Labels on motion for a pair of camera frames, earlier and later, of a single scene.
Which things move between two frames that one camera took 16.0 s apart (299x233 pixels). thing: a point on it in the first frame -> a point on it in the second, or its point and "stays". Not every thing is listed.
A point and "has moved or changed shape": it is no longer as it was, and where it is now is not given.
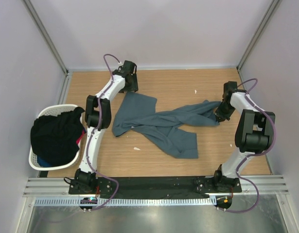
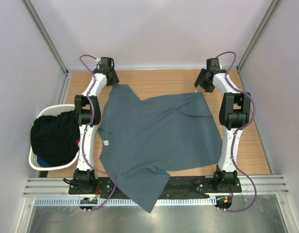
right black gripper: [220, 116] -> [208, 88]
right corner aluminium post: [270, 13] stays
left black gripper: [134, 86] -> [115, 80]
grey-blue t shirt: [139, 111] has moved or changed shape
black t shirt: [54, 138] stays
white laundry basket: [35, 162] stays
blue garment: [43, 163] stays
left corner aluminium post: [45, 35] stays
